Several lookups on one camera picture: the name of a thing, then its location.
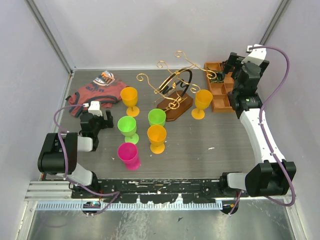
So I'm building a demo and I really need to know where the green wine glass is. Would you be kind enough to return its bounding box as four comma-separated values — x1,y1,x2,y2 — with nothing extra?
147,108,167,127
117,115,139,145

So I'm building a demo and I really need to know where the orange wine glass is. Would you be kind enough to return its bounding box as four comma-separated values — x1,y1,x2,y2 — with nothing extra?
120,86,140,117
191,89,213,120
147,124,167,154

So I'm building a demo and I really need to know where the gold wire wine glass rack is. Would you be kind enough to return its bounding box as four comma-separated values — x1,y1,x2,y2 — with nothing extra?
136,50,215,122

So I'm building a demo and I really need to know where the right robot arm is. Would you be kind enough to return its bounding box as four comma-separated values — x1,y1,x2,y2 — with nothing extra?
219,48,297,197

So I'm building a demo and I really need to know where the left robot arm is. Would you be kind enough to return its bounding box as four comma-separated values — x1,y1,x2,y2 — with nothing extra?
37,110,114,198

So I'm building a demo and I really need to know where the pink wine glass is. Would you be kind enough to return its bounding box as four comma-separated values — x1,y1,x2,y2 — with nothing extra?
117,142,141,171

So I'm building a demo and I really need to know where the orange wine glass front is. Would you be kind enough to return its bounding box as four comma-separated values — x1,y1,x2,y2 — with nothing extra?
147,124,167,154

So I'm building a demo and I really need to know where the wooden compartment tray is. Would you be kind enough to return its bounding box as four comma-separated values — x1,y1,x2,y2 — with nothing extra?
204,71,234,113

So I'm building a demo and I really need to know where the red printed t-shirt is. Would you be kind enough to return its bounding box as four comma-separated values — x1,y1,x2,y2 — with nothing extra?
66,70,129,109

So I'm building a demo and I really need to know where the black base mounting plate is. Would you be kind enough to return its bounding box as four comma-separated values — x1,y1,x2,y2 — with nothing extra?
71,177,250,204

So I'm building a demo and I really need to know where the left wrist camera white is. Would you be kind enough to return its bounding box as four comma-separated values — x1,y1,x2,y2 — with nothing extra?
87,100,103,117

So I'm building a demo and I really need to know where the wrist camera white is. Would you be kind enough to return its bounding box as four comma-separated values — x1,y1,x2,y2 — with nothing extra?
87,100,103,117
241,44,267,66

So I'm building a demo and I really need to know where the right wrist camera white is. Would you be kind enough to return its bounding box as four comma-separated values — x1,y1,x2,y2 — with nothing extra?
241,44,267,66

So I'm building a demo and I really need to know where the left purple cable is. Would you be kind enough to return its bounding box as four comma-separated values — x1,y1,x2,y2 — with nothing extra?
53,104,120,216

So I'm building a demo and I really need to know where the purple cable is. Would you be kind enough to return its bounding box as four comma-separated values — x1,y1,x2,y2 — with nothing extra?
228,44,296,217
53,104,120,216

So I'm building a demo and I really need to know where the aluminium rail front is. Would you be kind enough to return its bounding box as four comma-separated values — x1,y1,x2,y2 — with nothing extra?
24,180,76,200

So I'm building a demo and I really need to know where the grey slotted cable duct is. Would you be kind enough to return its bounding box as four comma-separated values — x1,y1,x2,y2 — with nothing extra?
35,200,223,211

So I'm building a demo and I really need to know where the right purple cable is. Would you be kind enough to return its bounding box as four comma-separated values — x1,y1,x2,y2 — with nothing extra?
228,44,296,217

